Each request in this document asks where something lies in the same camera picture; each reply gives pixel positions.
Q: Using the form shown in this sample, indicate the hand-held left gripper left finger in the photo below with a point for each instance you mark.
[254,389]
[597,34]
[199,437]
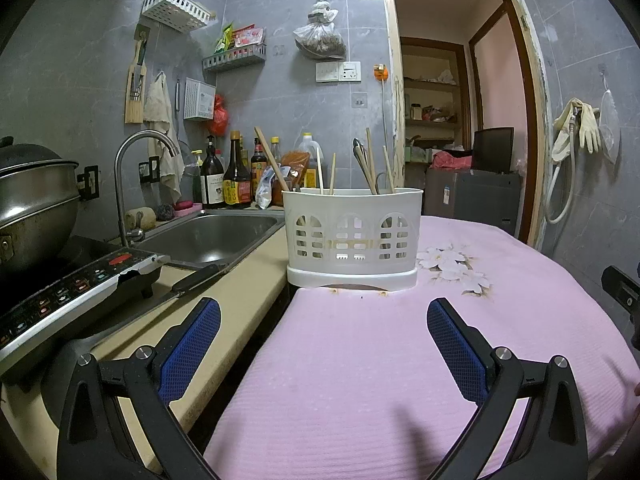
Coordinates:
[192,345]

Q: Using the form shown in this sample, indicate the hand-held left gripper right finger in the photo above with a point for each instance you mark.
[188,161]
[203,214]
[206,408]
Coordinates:
[456,347]

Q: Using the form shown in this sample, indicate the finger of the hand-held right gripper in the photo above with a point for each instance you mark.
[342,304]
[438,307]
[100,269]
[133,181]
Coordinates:
[617,285]

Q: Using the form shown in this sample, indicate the white plastic utensil holder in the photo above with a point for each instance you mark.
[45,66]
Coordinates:
[350,210]

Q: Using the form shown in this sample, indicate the wooden chopstick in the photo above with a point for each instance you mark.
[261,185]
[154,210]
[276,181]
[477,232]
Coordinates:
[272,160]
[370,160]

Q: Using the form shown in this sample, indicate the thin pale chopstick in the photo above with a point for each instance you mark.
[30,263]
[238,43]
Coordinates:
[332,175]
[320,170]

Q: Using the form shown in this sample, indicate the pink flower print tablecloth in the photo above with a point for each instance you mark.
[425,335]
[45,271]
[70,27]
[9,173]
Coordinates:
[375,385]

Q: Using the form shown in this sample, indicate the steel sink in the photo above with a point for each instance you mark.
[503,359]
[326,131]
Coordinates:
[210,240]

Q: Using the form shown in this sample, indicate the black induction cooker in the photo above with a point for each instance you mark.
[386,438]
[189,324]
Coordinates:
[75,290]

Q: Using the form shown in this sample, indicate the pink soap dish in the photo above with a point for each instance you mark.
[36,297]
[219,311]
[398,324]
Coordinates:
[187,207]

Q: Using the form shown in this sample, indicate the tan loofah sponge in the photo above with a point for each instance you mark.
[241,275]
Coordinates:
[140,217]

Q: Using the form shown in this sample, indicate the grey cabinet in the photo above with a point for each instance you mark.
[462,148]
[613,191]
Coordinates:
[475,200]

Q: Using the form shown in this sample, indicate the cream rubber gloves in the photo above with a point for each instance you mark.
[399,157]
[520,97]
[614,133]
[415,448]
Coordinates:
[590,130]

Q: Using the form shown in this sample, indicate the hanging clear plastic bag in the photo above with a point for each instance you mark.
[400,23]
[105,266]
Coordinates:
[610,125]

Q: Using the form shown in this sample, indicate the dark bottle white label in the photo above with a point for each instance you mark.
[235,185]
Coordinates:
[212,185]

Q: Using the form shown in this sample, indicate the soy sauce bottle yellow label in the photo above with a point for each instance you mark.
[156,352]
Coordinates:
[237,185]

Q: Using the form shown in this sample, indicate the blue white packet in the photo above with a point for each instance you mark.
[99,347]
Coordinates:
[265,190]

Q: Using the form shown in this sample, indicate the black monitor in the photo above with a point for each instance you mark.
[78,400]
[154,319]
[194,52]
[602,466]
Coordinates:
[492,150]

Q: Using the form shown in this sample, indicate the red cloth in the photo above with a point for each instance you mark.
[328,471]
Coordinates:
[452,161]

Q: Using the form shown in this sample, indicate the dark sauce bottle red label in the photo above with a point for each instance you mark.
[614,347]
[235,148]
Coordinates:
[258,165]

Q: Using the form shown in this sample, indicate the orange seasoning packet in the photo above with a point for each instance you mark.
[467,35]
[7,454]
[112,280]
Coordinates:
[295,165]

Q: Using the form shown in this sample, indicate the steel pot with lid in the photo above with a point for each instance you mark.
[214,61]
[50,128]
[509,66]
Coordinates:
[35,200]

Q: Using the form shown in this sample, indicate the yellow cap bottle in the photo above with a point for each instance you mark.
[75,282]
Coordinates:
[275,147]

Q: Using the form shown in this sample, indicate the steel faucet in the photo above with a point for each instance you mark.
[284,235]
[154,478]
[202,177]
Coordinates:
[145,135]

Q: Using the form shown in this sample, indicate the large oil jug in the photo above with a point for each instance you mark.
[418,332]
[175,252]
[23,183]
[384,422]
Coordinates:
[310,152]

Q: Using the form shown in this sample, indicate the red plastic bag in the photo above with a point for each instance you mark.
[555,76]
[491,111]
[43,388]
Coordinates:
[219,117]

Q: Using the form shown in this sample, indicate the hanging beige towel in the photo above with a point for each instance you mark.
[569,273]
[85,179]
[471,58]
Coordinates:
[160,110]

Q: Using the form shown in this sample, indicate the wooden cutting board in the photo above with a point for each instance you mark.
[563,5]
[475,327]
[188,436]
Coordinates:
[135,100]

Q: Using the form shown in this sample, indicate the wooden storage shelf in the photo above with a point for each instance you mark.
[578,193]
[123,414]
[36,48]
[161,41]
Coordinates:
[432,85]

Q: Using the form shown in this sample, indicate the yellow green snack packet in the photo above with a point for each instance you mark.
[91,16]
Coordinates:
[224,40]

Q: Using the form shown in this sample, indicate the red snack packet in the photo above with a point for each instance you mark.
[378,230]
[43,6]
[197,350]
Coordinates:
[247,36]

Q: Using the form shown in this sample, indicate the hanging plastic bag dried goods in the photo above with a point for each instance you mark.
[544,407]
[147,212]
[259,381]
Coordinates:
[320,35]

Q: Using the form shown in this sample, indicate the black wall socket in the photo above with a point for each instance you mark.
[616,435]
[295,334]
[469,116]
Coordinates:
[89,182]
[150,169]

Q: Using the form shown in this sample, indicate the wooden door frame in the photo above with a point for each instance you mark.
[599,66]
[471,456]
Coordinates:
[532,110]

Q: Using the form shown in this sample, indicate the white wall box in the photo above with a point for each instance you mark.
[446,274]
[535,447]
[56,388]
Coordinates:
[200,100]

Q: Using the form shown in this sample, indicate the orange wall plug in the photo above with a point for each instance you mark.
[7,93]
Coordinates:
[381,73]

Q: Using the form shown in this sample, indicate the grey wall shelf basket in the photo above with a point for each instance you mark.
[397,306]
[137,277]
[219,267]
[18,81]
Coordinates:
[235,59]

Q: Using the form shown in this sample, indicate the white wall socket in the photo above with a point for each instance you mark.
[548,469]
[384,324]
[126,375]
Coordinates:
[351,71]

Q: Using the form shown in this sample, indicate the white wall switch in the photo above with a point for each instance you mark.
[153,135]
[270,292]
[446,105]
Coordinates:
[327,72]

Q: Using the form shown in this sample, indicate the white wall basket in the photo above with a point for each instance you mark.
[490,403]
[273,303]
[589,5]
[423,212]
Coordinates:
[175,10]

